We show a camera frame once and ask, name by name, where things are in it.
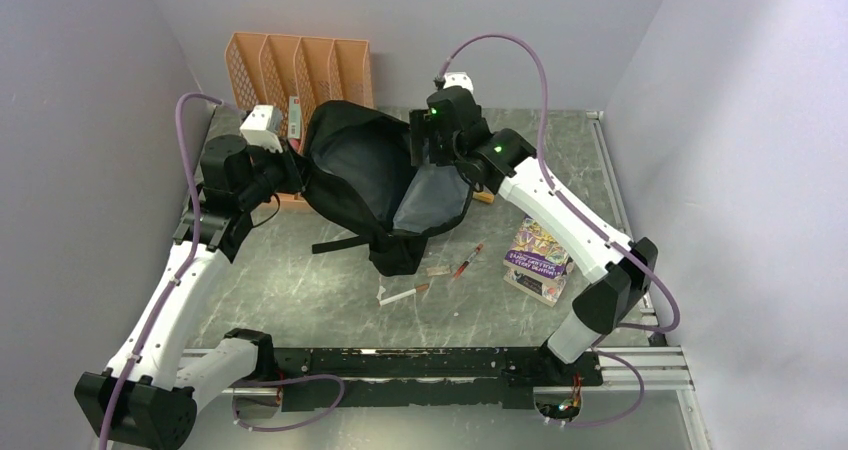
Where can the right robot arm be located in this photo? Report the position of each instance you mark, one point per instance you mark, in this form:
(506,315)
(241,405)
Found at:
(616,267)

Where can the red pen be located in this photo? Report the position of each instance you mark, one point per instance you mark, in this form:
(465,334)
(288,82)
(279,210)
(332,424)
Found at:
(467,261)

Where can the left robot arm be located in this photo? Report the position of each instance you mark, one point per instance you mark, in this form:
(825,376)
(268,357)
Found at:
(143,396)

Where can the aluminium frame rail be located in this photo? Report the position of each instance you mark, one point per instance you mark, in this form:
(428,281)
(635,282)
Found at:
(649,374)

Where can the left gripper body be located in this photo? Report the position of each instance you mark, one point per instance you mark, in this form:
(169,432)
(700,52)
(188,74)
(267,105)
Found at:
(282,175)

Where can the peach plastic desk organizer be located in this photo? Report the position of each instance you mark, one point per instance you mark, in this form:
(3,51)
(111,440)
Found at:
(270,68)

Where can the yellow highlighter pen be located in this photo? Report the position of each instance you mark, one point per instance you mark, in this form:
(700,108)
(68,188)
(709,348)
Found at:
(484,197)

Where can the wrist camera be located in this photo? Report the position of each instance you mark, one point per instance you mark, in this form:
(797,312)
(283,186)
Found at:
(458,79)
(261,128)

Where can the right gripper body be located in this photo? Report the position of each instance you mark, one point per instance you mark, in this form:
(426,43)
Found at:
(440,150)

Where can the small brown eraser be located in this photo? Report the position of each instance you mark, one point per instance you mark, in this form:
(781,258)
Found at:
(438,271)

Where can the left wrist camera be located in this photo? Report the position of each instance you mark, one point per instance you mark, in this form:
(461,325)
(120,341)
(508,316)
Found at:
(261,128)

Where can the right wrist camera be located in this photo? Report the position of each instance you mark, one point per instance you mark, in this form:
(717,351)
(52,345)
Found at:
(458,79)

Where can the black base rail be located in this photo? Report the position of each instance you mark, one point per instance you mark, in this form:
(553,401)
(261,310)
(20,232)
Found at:
(312,378)

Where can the black student backpack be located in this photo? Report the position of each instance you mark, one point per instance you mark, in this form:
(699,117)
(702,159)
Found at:
(360,177)

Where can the purple storey treehouse book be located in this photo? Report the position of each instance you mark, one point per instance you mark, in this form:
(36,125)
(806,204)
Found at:
(535,252)

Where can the teal stationery box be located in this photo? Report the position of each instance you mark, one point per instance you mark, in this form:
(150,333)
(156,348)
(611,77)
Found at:
(294,119)

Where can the white brown pen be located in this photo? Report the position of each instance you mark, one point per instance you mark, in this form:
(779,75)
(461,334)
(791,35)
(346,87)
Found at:
(400,296)

